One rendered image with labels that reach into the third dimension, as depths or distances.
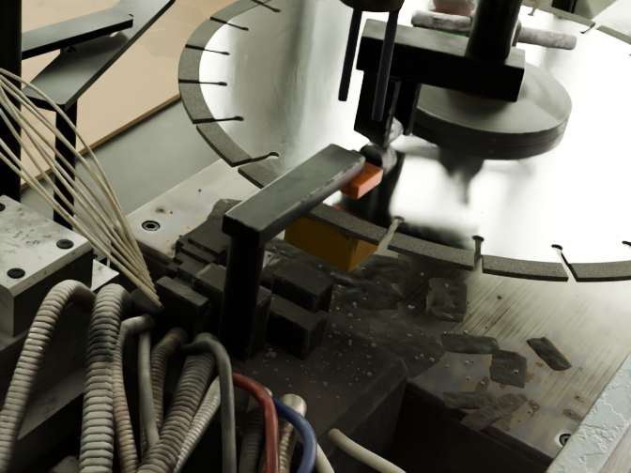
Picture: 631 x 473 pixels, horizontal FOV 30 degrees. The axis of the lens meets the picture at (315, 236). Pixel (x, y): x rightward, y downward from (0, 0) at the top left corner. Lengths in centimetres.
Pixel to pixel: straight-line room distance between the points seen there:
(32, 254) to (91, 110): 42
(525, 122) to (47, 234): 27
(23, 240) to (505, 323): 28
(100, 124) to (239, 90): 37
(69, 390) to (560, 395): 27
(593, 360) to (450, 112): 16
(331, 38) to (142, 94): 36
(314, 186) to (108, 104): 54
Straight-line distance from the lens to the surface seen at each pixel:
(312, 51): 73
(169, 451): 49
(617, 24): 101
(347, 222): 57
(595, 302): 74
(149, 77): 111
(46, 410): 66
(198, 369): 54
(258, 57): 71
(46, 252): 63
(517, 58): 61
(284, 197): 52
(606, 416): 42
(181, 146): 101
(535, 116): 69
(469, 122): 66
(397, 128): 63
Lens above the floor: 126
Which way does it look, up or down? 34 degrees down
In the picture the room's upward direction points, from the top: 10 degrees clockwise
